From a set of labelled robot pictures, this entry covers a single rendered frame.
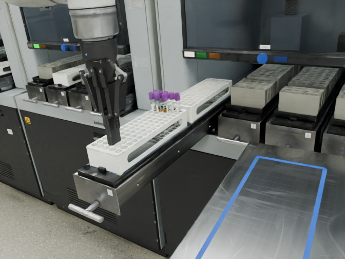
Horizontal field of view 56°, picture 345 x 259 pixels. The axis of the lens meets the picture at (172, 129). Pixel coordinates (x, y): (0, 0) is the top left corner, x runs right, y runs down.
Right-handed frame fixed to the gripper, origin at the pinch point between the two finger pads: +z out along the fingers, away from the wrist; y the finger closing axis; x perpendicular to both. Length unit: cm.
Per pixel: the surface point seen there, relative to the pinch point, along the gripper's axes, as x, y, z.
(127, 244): -40, 45, 90
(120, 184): 6.4, -6.3, 9.5
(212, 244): 13.9, -32.3, 8.0
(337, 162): -20.1, -44.7, 8.0
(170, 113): -21.7, -1.2, 4.0
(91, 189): 8.4, 1.2, 12.0
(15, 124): -37, 112, 33
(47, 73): -44, 84, 5
